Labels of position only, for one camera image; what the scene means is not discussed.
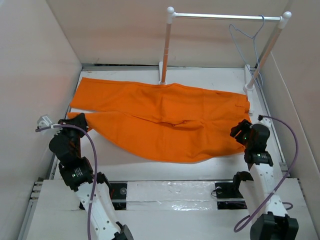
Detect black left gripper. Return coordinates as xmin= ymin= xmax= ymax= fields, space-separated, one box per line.
xmin=53 ymin=112 xmax=88 ymax=155

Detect orange trousers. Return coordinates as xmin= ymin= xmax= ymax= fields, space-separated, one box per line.
xmin=68 ymin=78 xmax=250 ymax=163

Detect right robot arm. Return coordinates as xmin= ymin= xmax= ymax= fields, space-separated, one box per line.
xmin=230 ymin=115 xmax=299 ymax=240

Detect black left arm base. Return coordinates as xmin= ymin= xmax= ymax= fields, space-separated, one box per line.
xmin=103 ymin=181 xmax=128 ymax=211

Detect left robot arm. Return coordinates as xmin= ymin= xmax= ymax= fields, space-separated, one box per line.
xmin=49 ymin=113 xmax=133 ymax=240

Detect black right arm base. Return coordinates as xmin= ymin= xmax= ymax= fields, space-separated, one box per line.
xmin=211 ymin=171 xmax=253 ymax=210

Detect white garment rack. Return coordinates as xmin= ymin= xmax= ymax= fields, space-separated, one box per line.
xmin=157 ymin=6 xmax=293 ymax=115

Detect silver tape strip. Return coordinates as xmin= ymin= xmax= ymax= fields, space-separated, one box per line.
xmin=126 ymin=180 xmax=217 ymax=211

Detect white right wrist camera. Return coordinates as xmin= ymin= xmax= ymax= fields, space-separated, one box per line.
xmin=258 ymin=115 xmax=272 ymax=129

